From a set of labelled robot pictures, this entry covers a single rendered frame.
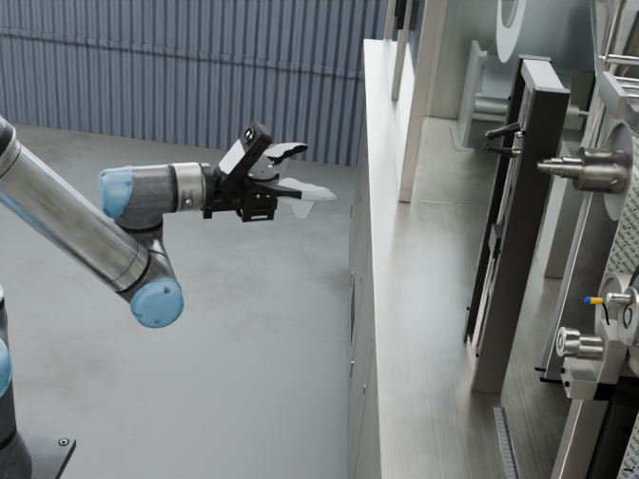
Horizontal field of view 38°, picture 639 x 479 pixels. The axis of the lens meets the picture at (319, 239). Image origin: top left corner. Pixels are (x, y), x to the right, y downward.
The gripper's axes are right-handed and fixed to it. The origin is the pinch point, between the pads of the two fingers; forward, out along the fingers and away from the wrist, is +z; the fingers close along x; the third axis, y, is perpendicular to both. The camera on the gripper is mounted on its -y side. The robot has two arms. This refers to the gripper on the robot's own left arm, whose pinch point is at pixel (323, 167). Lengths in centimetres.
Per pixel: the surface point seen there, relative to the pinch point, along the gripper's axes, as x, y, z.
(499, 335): 24.7, 18.5, 25.0
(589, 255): 22.6, 5.0, 38.6
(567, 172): 24.9, -13.3, 26.9
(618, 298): 49, -10, 21
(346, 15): -241, 85, 104
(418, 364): 16.3, 31.7, 16.9
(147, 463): -52, 132, -16
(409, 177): -42, 33, 40
